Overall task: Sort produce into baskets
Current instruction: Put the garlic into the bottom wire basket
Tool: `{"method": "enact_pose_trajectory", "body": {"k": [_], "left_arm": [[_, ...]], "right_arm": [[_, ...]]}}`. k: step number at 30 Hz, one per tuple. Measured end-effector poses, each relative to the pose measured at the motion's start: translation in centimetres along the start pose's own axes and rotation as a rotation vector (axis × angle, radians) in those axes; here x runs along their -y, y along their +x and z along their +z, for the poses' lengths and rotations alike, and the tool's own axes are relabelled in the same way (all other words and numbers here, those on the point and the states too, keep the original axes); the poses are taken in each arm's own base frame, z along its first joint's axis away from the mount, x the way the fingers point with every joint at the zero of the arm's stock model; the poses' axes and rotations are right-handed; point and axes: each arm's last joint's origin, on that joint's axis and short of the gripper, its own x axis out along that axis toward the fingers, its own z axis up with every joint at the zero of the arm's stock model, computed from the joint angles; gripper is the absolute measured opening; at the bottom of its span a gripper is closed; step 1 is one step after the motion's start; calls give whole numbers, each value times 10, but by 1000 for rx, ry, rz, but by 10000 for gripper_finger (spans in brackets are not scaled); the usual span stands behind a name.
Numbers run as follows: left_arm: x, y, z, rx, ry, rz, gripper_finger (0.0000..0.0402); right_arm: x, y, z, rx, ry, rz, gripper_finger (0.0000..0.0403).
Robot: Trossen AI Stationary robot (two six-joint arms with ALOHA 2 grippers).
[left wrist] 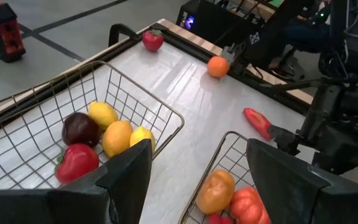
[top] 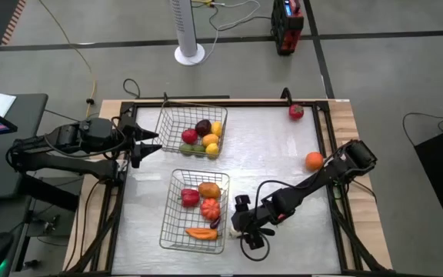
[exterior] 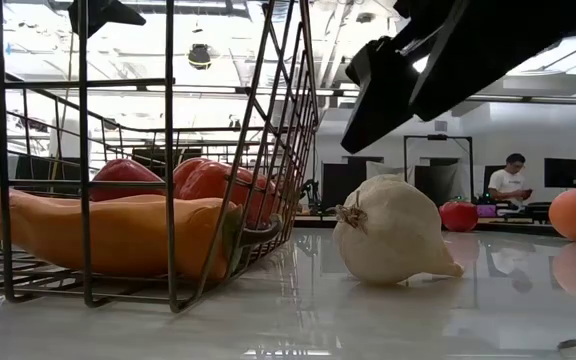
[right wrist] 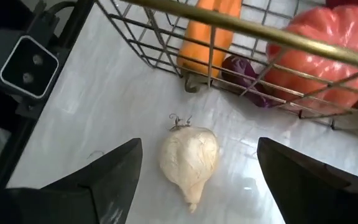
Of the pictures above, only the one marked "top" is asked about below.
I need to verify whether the white tower fan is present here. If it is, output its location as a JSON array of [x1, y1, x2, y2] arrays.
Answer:
[[169, 0, 206, 66]]

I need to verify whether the grey desk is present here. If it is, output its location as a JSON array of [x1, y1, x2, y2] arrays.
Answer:
[[0, 92, 49, 199]]

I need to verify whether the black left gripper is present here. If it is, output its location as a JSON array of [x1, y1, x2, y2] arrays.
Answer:
[[112, 122, 163, 170]]

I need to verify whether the yellow-orange mango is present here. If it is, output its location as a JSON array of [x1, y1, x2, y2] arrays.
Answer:
[[201, 133, 220, 148]]

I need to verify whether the red bell pepper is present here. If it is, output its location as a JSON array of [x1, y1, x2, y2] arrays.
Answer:
[[178, 188, 202, 209]]

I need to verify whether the red-orange ribbed pumpkin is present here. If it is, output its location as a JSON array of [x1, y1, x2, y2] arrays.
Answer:
[[200, 198, 222, 222]]

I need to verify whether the carrot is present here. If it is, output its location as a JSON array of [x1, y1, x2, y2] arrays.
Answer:
[[185, 227, 221, 242]]

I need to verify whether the metal wire basket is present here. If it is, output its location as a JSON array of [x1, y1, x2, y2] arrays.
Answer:
[[158, 168, 231, 255], [152, 100, 229, 160]]

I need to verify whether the white table mat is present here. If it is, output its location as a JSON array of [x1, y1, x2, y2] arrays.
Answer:
[[112, 106, 341, 275]]

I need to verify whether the round orange fruit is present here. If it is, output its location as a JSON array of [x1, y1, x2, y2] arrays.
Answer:
[[305, 152, 325, 172]]

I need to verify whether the yellow floor cable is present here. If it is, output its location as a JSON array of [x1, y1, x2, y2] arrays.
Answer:
[[38, 0, 98, 116]]

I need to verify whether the thin black floor cable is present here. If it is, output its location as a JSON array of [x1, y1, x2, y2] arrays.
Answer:
[[401, 112, 443, 147]]

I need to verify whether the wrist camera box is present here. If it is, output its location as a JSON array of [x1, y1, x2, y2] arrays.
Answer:
[[119, 112, 137, 131], [235, 194, 251, 212]]

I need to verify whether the red and black toolbox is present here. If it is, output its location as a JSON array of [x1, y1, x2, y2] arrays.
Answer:
[[270, 0, 305, 56]]

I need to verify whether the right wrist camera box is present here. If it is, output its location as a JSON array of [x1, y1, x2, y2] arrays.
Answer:
[[235, 194, 251, 212]]

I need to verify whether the white floor cable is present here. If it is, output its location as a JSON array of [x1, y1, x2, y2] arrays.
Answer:
[[188, 0, 263, 65]]

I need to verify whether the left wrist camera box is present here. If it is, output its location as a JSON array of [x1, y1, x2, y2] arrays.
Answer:
[[119, 112, 137, 131]]

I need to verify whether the black metal table frame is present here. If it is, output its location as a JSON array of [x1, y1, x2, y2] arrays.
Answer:
[[62, 98, 396, 277]]

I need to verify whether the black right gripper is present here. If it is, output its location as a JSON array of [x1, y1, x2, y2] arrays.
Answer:
[[231, 199, 285, 251]]

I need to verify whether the black looped floor cable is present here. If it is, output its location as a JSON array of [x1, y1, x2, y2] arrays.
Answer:
[[122, 78, 142, 99]]

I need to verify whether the dark purple plum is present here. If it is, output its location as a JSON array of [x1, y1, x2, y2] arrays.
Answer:
[[195, 118, 212, 136]]

